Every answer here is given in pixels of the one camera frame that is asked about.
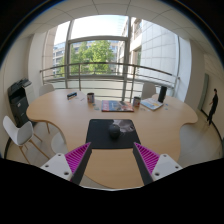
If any white mug with red print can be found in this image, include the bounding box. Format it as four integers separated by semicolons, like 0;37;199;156
132;96;142;108

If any black office printer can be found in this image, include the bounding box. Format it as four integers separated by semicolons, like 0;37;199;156
7;77;34;128

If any metal balcony railing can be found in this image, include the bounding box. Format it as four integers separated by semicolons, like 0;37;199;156
39;62;181;101

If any grey door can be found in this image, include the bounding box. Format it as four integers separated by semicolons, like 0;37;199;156
197;73;210;111

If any light blue and yellow book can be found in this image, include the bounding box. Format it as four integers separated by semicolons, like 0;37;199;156
140;97;164;111

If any black horse-print mouse pad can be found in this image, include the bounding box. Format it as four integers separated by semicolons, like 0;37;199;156
85;118;141;150

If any person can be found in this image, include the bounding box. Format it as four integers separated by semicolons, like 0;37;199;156
206;88;219;127

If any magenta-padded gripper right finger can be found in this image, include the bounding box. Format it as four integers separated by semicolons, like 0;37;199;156
132;142;184;186

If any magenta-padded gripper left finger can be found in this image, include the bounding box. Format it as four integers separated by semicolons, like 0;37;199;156
40;142;93;185

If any small blue and white cup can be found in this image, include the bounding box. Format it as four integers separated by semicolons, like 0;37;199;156
86;92;95;104

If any black computer mouse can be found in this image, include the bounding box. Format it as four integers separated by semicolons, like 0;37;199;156
108;123;122;139

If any white chair with wooden legs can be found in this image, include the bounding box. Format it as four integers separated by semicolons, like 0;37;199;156
2;115;50;164

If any red magazine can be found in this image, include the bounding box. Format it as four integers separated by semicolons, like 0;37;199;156
101;99;135;113

